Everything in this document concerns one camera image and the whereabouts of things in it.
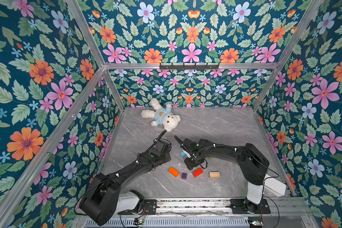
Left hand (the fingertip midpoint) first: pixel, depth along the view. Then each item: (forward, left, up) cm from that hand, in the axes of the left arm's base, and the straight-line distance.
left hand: (170, 155), depth 87 cm
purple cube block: (-12, -7, -3) cm, 15 cm away
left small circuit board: (-32, +17, -7) cm, 37 cm away
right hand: (-4, -14, -3) cm, 15 cm away
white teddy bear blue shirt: (+30, +4, +4) cm, 30 cm away
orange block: (-9, -2, -4) cm, 10 cm away
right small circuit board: (-37, -42, -6) cm, 56 cm away
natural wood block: (-13, -26, -3) cm, 29 cm away
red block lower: (-11, -16, -4) cm, 19 cm away
